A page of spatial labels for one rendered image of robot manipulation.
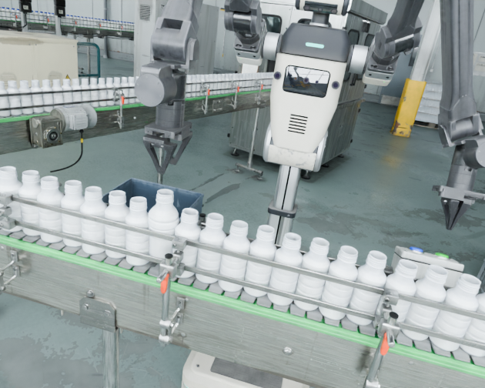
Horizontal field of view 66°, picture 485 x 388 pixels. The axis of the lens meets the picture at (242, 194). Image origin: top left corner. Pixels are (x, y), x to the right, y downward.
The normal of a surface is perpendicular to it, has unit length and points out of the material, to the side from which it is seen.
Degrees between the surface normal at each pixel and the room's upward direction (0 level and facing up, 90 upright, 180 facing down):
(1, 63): 90
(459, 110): 97
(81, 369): 0
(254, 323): 90
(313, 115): 90
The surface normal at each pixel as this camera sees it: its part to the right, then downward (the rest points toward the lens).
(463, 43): 0.07, 0.52
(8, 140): 0.84, 0.32
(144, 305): -0.24, 0.36
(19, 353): 0.13, -0.91
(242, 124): -0.53, 0.28
